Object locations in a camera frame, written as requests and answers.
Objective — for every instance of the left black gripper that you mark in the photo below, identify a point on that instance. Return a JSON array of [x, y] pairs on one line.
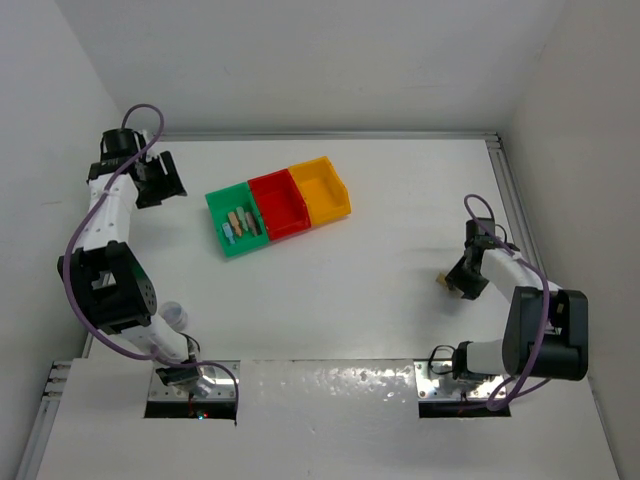
[[168, 186]]

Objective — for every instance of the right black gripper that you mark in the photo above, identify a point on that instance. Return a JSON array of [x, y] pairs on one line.
[[471, 290]]

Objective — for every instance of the yellow eraser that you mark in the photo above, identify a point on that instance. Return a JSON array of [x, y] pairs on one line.
[[441, 279]]

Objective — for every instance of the blue correction tape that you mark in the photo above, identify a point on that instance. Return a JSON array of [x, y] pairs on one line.
[[228, 233]]

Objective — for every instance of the pink correction tape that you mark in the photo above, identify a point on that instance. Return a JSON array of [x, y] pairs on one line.
[[253, 224]]

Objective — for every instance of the clear tape roll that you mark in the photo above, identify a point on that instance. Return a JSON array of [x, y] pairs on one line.
[[174, 315]]

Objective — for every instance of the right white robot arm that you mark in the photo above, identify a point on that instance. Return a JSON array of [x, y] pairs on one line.
[[546, 330]]

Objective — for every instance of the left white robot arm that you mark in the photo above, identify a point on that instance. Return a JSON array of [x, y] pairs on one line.
[[109, 285]]

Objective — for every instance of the green plastic bin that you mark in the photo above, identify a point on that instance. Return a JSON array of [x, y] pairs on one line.
[[225, 200]]

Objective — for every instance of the red plastic bin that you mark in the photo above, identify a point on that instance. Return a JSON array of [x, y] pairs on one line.
[[281, 204]]

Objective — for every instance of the yellow plastic bin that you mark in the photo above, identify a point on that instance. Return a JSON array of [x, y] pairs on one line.
[[325, 195]]

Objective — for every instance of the aluminium frame rail back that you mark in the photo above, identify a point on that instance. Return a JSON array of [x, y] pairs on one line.
[[331, 135]]

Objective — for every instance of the aluminium frame rail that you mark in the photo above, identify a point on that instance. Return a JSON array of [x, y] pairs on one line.
[[331, 135], [506, 203]]

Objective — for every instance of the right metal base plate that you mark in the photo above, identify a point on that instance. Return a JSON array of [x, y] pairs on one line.
[[434, 384]]

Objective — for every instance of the metal base plate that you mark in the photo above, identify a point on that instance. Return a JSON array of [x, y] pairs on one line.
[[434, 384], [204, 383]]

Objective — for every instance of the aluminium frame rail right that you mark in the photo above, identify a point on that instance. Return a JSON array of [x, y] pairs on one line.
[[506, 203]]

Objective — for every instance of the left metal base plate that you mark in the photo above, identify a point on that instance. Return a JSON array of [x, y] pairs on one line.
[[204, 383]]

